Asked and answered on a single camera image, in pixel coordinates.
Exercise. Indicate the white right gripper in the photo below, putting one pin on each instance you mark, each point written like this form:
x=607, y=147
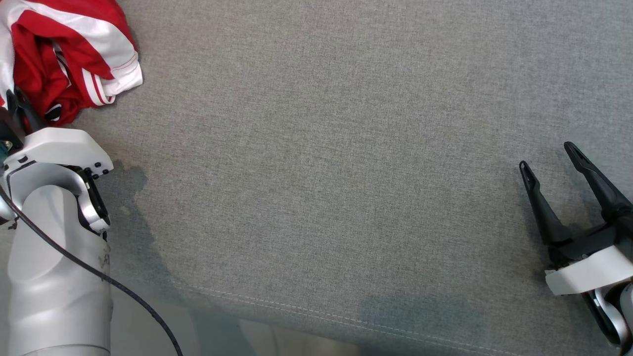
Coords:
x=593, y=269

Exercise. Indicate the red shorts white side stripe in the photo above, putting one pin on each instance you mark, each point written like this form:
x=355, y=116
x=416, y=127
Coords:
x=106, y=47

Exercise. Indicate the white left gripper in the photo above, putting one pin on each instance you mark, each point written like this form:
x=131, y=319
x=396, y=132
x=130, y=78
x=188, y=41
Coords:
x=59, y=146

